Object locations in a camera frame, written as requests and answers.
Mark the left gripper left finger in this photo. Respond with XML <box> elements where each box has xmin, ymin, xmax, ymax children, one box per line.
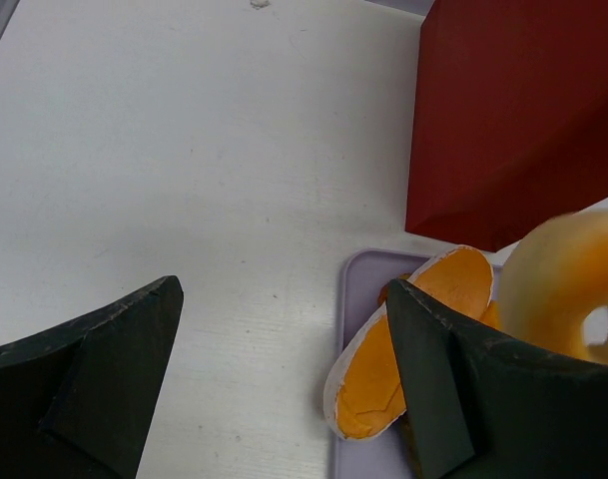
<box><xmin>0</xmin><ymin>275</ymin><xmax>184</xmax><ymax>478</ymax></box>

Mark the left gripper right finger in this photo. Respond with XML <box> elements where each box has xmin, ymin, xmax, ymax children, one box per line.
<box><xmin>386</xmin><ymin>279</ymin><xmax>608</xmax><ymax>478</ymax></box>

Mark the long oval orange bread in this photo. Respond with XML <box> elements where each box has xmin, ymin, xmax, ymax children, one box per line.
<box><xmin>330</xmin><ymin>245</ymin><xmax>494</xmax><ymax>440</ymax></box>

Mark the ring donut bread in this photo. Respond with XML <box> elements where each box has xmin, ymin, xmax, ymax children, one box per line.
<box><xmin>497</xmin><ymin>210</ymin><xmax>608</xmax><ymax>365</ymax></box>

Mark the orange loaf bread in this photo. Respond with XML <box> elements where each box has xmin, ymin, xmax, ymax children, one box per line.
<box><xmin>479</xmin><ymin>300</ymin><xmax>501</xmax><ymax>330</ymax></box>

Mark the red brown paper bag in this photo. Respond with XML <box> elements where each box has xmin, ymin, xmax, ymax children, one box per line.
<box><xmin>405</xmin><ymin>1</ymin><xmax>608</xmax><ymax>251</ymax></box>

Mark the lilac plastic tray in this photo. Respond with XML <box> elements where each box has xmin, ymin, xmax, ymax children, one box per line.
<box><xmin>325</xmin><ymin>247</ymin><xmax>507</xmax><ymax>479</ymax></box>

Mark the brown croissant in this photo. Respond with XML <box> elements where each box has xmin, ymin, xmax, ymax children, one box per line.
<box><xmin>377</xmin><ymin>273</ymin><xmax>411</xmax><ymax>306</ymax></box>

